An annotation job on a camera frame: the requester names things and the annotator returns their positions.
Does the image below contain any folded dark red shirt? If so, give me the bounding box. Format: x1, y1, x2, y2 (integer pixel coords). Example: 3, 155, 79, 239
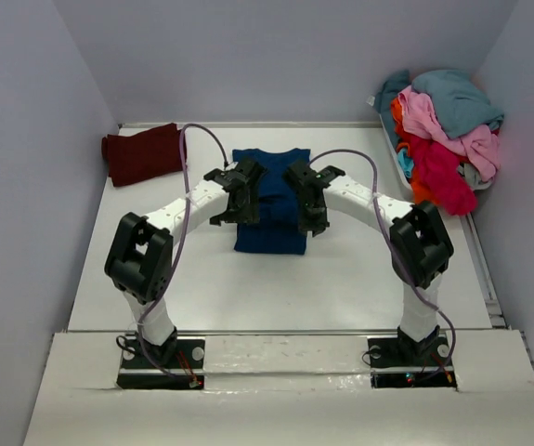
101, 123, 182, 188

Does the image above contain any light pink t shirt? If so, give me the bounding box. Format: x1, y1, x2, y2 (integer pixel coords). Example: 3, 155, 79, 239
397, 86, 501, 182

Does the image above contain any orange t shirt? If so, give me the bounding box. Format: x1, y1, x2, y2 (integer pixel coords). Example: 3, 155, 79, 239
390, 98, 437, 204

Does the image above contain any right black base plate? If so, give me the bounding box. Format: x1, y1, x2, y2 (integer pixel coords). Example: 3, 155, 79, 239
361, 335, 458, 389

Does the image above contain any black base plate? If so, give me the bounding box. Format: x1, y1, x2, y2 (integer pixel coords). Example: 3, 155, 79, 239
116, 334, 205, 391
361, 335, 458, 389

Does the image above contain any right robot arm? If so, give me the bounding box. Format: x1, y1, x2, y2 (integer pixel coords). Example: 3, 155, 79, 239
282, 161, 454, 365

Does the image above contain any light blue t shirt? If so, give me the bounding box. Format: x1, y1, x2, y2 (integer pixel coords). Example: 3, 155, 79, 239
397, 142, 414, 181

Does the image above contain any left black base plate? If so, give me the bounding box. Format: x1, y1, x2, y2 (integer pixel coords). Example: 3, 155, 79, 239
116, 334, 205, 391

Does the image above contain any grey blue t shirt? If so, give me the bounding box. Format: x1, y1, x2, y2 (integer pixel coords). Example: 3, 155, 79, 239
369, 70, 505, 139

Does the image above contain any navy blue t shirt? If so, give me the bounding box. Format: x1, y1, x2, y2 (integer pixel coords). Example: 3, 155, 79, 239
232, 149, 310, 256

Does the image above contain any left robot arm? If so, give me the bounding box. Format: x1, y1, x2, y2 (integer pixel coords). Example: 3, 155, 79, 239
104, 158, 267, 367

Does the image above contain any magenta t shirt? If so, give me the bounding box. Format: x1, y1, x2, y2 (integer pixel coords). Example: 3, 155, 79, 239
409, 135, 477, 216

